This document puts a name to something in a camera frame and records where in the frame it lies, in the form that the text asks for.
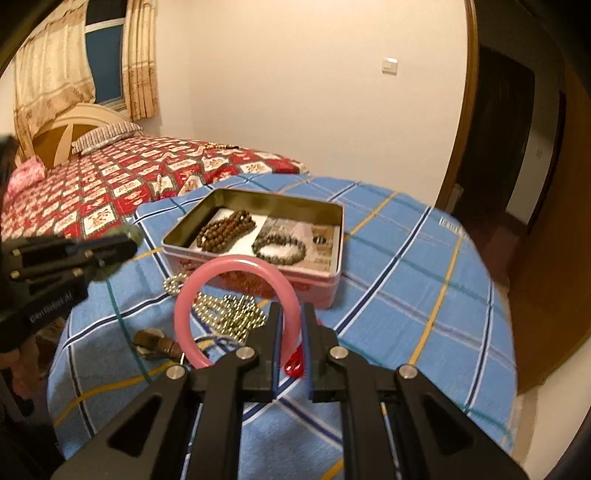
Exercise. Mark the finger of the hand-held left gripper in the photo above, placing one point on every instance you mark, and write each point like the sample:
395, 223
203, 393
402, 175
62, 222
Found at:
69, 251
55, 279

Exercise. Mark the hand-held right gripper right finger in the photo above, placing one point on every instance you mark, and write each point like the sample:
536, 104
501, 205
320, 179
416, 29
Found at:
308, 344

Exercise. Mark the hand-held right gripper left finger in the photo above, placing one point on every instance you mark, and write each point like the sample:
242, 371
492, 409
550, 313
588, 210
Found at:
277, 344

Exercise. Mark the pink tin box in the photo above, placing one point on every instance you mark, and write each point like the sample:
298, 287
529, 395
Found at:
323, 288

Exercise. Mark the pink bangle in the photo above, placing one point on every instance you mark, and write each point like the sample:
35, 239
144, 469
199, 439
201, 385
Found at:
184, 318

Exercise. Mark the red knot tassel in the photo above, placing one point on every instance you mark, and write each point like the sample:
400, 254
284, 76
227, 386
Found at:
295, 367

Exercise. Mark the printed paper sheet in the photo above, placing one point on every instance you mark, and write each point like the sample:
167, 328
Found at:
323, 258

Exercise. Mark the pink pillow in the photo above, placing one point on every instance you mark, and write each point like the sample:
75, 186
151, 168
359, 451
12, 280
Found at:
27, 173

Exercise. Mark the red patterned quilt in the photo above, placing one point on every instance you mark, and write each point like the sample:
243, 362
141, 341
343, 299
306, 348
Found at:
115, 175

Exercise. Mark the cream bed headboard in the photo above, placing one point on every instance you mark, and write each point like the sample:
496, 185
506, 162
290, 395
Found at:
60, 134

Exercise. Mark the striped pillow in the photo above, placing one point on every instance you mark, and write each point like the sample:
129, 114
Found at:
106, 136

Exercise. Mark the blue plaid cloth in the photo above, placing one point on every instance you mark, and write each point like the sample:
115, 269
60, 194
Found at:
415, 277

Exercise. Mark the window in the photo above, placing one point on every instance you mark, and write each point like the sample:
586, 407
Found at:
108, 64

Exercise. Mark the wide beige floral curtain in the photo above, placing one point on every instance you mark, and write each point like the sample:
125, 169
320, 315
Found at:
51, 60

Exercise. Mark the narrow beige floral curtain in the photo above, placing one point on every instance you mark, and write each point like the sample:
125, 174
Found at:
141, 60

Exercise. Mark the wooden door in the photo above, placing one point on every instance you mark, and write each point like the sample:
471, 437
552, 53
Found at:
554, 277

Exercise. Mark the wooden door frame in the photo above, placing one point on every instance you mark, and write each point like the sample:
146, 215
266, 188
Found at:
464, 115

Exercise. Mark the white light switch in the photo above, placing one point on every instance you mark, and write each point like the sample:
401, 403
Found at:
390, 65

